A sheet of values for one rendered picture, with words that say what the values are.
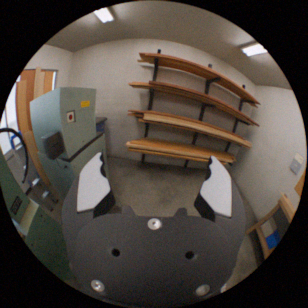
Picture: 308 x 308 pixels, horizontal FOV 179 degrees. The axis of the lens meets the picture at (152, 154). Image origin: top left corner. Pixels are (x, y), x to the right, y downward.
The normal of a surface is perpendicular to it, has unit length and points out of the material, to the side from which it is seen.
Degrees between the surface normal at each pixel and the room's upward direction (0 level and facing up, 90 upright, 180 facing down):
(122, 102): 90
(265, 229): 90
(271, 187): 90
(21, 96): 87
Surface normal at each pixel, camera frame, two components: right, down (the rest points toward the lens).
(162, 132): -0.04, 0.50
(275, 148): -0.99, -0.14
